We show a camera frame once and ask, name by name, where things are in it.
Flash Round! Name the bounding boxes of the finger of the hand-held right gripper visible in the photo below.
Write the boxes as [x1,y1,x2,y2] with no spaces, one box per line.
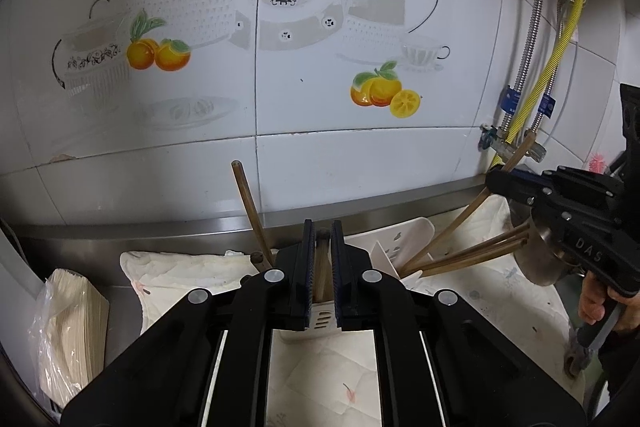
[487,167,624,202]
[487,185,577,225]

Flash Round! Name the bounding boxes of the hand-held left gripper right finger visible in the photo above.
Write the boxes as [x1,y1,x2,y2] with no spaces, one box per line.
[330,219,586,427]

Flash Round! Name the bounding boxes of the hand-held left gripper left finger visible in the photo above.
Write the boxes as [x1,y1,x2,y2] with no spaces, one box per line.
[60,219,317,427]

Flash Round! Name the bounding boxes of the white plastic utensil holder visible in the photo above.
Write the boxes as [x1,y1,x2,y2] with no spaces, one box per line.
[240,216,435,344]

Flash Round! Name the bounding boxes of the person's right forearm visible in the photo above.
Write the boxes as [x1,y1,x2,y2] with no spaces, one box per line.
[597,332,640,413]

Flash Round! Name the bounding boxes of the person's right hand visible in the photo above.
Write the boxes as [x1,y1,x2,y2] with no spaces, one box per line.
[577,271,640,335]

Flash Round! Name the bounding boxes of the metal water valve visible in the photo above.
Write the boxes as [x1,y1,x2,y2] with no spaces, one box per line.
[520,132,547,164]
[479,124,507,154]

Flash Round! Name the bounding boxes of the stainless steel pot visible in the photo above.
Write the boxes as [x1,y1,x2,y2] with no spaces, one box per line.
[510,197,587,286]

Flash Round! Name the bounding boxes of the white printed cloth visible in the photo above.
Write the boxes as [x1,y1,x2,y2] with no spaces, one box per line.
[120,194,583,427]

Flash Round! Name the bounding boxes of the plastic bag of paper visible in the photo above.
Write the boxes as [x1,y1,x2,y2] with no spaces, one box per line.
[27,268,111,408]

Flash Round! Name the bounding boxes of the yellow gas hose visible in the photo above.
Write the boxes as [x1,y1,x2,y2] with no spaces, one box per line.
[492,0,588,170]

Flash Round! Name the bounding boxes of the braided metal hose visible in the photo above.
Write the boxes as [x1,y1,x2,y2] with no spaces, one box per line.
[492,0,547,148]
[535,0,576,140]

